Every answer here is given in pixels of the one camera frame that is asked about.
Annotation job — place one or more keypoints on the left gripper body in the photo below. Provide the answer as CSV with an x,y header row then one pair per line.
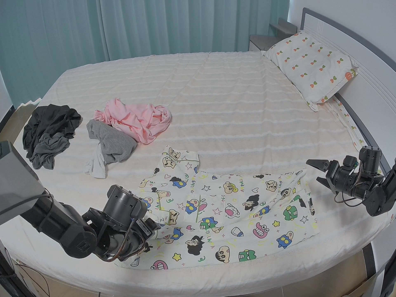
x,y
145,227

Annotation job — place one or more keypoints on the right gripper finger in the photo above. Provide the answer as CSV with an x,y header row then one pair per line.
x,y
320,164
326,185

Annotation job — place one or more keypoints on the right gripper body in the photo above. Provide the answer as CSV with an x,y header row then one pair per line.
x,y
343,181

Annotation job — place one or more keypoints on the white printed pyjama top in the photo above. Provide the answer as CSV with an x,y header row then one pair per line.
x,y
232,209

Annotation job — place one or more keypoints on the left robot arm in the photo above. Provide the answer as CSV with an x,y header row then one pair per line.
x,y
71,227

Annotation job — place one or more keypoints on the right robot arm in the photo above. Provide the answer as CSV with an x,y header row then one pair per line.
x,y
380,193

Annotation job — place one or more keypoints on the bed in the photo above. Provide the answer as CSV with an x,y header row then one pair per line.
x,y
216,88

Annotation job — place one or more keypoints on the grey and white knit garment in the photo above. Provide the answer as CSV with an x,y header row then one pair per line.
x,y
114,141

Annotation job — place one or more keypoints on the white printed pillow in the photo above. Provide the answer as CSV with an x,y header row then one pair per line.
x,y
312,63

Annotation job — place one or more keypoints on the pink garment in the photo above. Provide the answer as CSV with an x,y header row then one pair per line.
x,y
139,119

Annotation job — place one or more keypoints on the dark grey garment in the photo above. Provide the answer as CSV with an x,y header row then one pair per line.
x,y
48,150

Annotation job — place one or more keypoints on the grey bedside table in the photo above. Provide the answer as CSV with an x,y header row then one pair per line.
x,y
263,40

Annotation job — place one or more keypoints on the black garment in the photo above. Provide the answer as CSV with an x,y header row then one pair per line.
x,y
52,119

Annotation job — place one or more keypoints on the blue-green curtain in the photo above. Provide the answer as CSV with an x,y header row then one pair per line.
x,y
123,20

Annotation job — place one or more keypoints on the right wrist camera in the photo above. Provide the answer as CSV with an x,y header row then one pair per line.
x,y
349,162

